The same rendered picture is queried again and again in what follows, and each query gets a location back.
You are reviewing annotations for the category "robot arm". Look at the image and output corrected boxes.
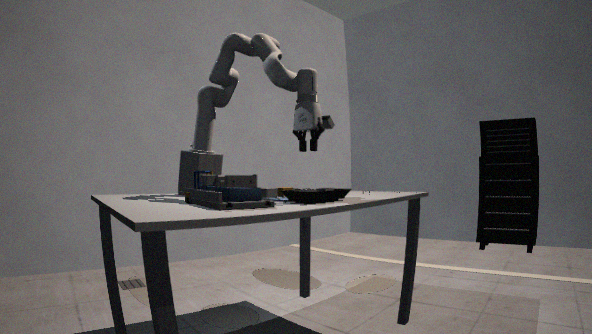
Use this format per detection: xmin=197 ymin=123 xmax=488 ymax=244
xmin=189 ymin=33 xmax=318 ymax=154

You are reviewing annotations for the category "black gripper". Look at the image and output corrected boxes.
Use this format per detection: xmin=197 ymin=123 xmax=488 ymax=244
xmin=292 ymin=101 xmax=325 ymax=152

